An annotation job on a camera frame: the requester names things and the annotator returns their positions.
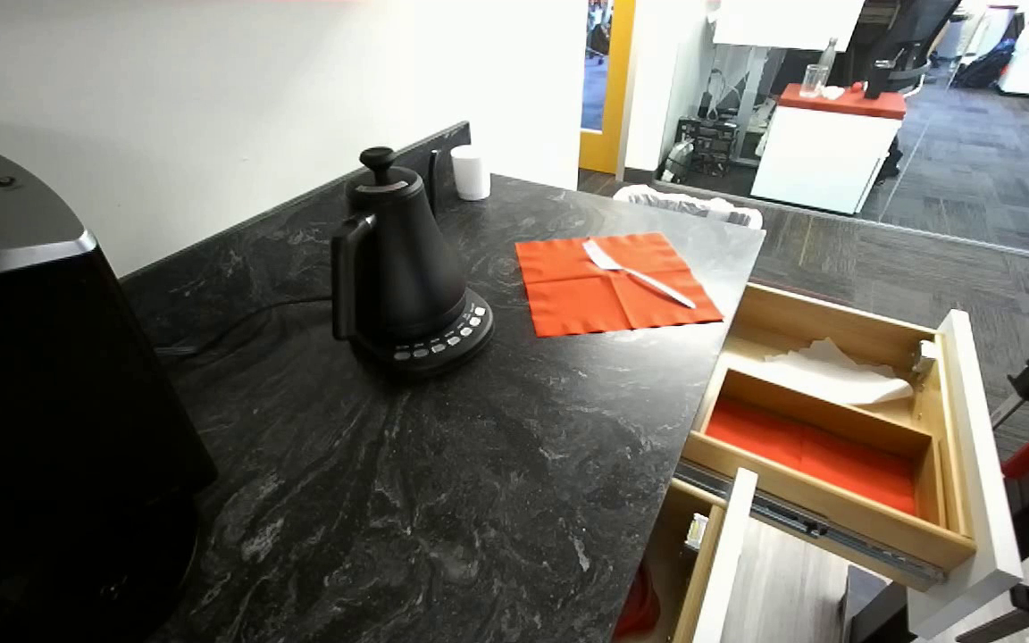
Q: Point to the white cabinet with red top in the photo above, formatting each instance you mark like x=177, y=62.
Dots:
x=822, y=155

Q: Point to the trash bin with plastic liner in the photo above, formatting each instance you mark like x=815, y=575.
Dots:
x=688, y=204

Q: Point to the metal drawer slide rail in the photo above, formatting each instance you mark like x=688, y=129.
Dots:
x=803, y=515

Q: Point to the yellow door frame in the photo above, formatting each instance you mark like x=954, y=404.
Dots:
x=608, y=85

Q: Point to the orange cloth napkin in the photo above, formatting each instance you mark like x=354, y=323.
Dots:
x=572, y=304

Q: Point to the large black kitchen appliance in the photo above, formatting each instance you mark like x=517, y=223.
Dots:
x=53, y=415

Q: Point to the wooden drawer with white front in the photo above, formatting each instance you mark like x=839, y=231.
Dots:
x=972, y=451

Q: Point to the small wooden drawer white front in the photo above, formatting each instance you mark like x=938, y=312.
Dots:
x=723, y=574

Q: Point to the orange drawer liner cloth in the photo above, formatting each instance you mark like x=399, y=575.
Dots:
x=814, y=451

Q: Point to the silver fork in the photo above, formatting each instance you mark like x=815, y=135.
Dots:
x=640, y=276

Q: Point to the black gooseneck electric kettle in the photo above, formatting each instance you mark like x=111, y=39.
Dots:
x=408, y=274

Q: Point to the white mug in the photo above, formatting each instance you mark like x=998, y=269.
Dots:
x=471, y=175

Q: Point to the white paper napkin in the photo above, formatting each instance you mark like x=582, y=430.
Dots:
x=839, y=378

